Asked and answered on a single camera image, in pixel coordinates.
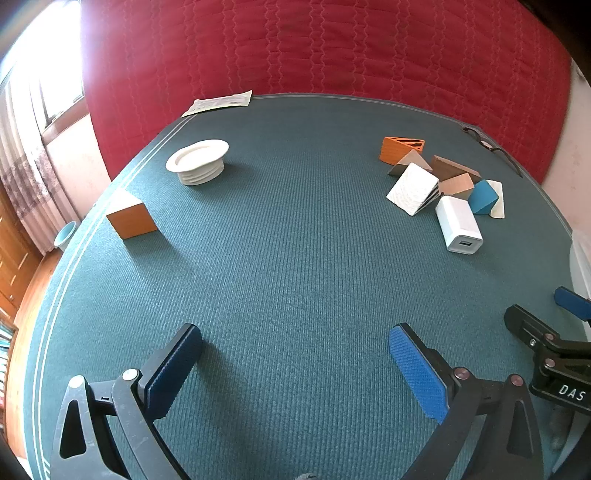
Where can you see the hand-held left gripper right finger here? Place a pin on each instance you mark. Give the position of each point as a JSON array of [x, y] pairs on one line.
[[418, 374]]

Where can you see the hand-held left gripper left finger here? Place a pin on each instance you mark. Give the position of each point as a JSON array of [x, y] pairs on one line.
[[173, 369]]

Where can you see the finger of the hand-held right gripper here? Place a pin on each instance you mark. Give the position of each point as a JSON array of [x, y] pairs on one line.
[[524, 321], [572, 302]]

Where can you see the white charger adapter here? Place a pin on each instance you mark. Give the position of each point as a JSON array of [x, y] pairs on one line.
[[457, 221]]

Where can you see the blue block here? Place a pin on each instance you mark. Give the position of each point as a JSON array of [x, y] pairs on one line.
[[482, 196]]

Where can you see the beige wooden block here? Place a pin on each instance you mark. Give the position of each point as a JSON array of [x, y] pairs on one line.
[[455, 184]]

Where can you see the orange cube block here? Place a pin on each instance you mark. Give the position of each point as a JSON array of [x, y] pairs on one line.
[[134, 219]]

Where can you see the brown long block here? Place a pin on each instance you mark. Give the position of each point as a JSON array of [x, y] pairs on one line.
[[450, 168]]

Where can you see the white textured block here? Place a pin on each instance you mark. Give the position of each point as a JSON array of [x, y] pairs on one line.
[[411, 189]]

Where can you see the beige triangular prism block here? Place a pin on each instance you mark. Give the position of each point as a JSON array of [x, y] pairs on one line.
[[411, 159]]

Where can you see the orange hollow triangular block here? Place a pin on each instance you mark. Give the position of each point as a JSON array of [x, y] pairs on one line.
[[392, 150]]

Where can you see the white ribbed round cap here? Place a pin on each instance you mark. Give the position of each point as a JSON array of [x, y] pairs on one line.
[[198, 154]]

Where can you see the green table mat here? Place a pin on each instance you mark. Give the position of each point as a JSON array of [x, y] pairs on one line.
[[286, 254]]

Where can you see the light blue bin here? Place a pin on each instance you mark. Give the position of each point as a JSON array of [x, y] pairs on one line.
[[64, 235]]

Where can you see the black wristwatch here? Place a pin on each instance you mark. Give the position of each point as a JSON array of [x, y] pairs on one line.
[[488, 146]]

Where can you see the wooden cabinet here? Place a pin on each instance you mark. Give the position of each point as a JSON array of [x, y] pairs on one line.
[[14, 258]]

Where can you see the patterned curtain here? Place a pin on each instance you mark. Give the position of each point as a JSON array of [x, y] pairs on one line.
[[27, 184]]

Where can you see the white paper sheet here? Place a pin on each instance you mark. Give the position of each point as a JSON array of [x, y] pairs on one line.
[[217, 102]]

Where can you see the bright window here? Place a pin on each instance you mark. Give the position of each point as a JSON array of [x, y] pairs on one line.
[[51, 69]]

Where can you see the red quilted blanket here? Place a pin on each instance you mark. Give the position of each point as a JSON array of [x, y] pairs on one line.
[[323, 46]]

